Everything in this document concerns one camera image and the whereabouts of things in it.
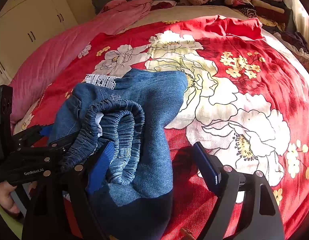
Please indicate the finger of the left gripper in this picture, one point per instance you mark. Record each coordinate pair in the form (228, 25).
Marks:
(46, 130)

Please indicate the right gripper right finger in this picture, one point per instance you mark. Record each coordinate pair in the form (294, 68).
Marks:
(260, 217)

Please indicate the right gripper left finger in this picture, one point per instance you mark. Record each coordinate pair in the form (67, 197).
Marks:
(46, 217)

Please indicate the blue denim pants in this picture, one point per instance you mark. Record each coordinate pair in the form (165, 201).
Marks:
(134, 194)

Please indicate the left hand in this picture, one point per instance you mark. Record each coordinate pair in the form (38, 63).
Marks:
(6, 201)

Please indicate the cream wardrobe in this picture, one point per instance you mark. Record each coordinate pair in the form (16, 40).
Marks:
(24, 26)

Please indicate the red floral bedsheet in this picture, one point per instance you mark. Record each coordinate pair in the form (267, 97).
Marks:
(246, 103)

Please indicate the pink blanket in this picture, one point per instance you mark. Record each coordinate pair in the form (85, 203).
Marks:
(53, 56)

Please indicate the cream curtain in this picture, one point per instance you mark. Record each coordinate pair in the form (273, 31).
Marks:
(300, 17)

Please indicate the stack of folded clothes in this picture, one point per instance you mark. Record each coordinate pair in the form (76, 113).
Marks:
(277, 19)

